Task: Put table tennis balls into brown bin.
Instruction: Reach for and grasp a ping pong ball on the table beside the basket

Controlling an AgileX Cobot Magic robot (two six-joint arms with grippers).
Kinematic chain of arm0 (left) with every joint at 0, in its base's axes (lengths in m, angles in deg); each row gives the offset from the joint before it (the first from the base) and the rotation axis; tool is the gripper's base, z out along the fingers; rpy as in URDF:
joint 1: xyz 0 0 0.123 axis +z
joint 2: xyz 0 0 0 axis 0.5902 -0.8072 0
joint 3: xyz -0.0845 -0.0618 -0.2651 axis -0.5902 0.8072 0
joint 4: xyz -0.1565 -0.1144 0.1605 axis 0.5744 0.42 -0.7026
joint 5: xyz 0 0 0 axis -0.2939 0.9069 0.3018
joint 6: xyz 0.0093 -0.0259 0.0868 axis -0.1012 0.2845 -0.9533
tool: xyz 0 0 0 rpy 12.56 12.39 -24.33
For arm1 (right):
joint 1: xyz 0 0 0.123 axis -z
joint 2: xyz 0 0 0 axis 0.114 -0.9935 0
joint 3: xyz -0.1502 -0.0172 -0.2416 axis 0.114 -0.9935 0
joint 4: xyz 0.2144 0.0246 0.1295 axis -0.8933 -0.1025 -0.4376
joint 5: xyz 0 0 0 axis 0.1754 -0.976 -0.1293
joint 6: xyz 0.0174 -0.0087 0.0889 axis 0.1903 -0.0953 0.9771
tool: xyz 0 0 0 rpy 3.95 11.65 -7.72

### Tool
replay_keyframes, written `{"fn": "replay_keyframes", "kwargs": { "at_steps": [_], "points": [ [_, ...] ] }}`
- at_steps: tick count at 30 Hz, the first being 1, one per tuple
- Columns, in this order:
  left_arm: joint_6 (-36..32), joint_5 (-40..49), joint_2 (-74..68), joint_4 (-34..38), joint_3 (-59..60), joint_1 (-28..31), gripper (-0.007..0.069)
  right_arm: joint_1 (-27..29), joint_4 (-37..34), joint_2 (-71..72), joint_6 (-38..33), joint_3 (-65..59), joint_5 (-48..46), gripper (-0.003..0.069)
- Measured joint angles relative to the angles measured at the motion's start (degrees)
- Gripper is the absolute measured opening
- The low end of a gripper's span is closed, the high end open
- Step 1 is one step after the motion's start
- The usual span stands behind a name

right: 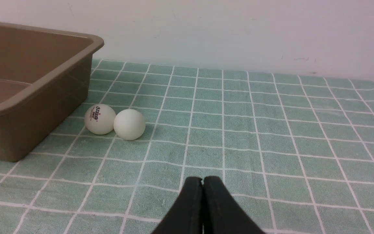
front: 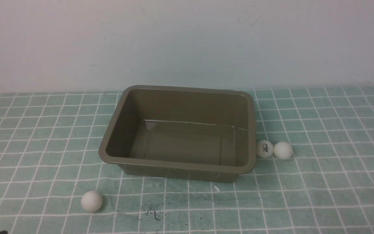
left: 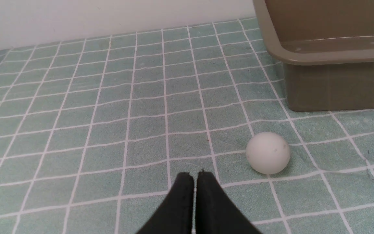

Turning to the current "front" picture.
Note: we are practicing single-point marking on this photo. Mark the green checkered table mat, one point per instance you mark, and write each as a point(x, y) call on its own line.
point(49, 160)

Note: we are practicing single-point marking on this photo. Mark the white ping-pong ball with logo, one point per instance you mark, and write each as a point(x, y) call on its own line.
point(264, 149)

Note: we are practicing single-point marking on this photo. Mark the olive green plastic bin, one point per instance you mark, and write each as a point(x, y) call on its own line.
point(182, 133)

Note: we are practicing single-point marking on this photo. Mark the plain white ping-pong ball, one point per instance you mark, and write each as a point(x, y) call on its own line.
point(91, 201)
point(283, 150)

